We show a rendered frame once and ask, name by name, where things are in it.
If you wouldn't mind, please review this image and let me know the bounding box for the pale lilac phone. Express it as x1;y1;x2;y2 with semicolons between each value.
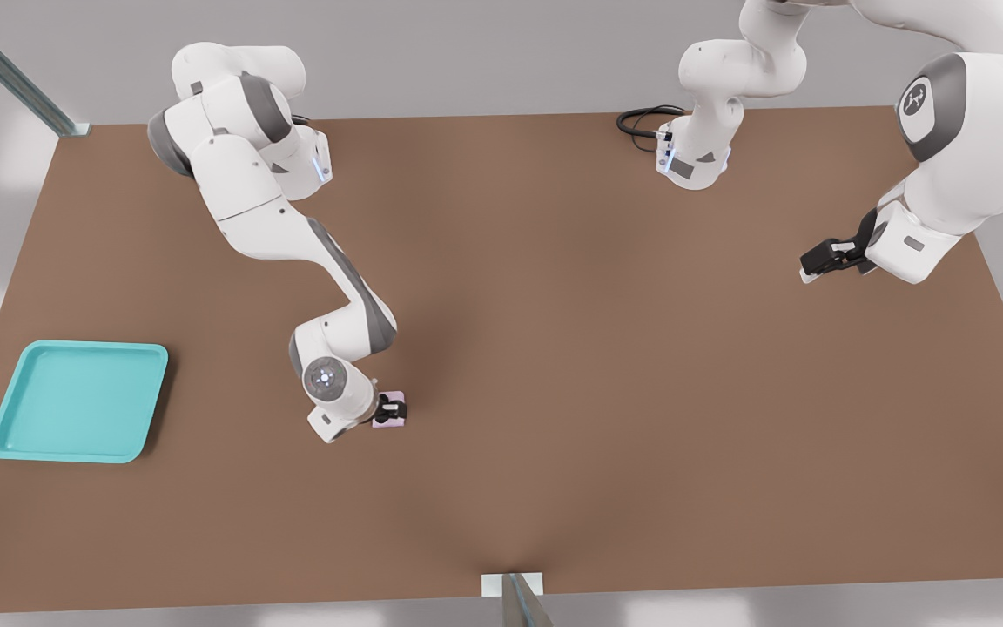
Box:
372;391;409;431

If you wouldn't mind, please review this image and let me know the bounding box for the pale blue-green tray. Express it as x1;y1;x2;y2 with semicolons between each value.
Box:
0;340;170;464

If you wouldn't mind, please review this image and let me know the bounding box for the black cable loop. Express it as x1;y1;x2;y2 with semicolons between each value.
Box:
616;105;688;154

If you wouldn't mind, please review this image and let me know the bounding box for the silver frame post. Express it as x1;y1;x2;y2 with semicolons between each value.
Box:
0;0;91;138
481;572;555;627

